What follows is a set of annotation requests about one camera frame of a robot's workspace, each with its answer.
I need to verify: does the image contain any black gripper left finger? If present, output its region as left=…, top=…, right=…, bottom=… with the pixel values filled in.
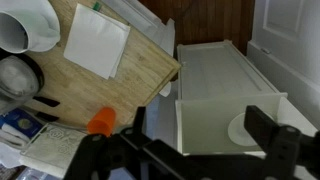
left=63, top=106, right=208, bottom=180

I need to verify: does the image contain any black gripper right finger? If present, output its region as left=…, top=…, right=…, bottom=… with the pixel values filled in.
left=199, top=105, right=320, bottom=180

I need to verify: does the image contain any white paper towel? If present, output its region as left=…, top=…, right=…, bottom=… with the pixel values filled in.
left=63, top=3, right=132, bottom=80

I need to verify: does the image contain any white teacup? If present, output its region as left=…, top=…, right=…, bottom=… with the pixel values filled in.
left=0, top=0, right=62, bottom=54

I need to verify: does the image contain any orange plastic cup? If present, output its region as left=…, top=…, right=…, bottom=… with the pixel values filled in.
left=86, top=106, right=117, bottom=138

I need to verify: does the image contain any white embossed tray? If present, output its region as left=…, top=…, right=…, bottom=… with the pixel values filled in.
left=19, top=122, right=88, bottom=180

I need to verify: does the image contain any white plate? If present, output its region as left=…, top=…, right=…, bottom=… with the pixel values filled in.
left=227, top=111, right=278, bottom=148

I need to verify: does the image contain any white shelf cabinet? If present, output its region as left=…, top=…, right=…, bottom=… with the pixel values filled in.
left=174, top=39, right=320, bottom=180

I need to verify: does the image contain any blue box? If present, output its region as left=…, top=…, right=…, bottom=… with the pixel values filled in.
left=0, top=108, right=45, bottom=142

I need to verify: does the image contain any white cloth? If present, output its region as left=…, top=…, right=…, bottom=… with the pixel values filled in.
left=0, top=129, right=32, bottom=169

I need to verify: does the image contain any white panelled door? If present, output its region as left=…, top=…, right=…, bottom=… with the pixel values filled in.
left=248, top=0, right=320, bottom=88

